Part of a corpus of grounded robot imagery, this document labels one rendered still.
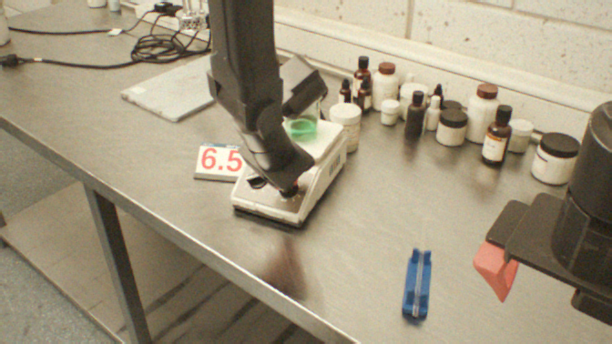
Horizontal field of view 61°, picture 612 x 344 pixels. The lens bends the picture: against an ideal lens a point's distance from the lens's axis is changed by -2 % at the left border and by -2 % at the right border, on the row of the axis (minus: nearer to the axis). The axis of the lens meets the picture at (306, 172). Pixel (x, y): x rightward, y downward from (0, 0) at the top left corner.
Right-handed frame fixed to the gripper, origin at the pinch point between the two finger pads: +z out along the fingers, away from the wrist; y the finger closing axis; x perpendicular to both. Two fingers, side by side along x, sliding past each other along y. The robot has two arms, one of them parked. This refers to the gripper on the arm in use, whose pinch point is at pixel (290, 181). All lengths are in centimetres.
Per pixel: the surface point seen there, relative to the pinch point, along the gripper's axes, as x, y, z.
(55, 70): 14, 81, 18
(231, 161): 2.8, 15.1, 6.9
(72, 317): 64, 60, 74
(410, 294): 1.6, -25.9, -2.9
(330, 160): -7.9, -0.3, 4.2
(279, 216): 4.9, -1.7, 2.4
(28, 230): 60, 100, 76
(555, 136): -40.1, -23.3, 15.0
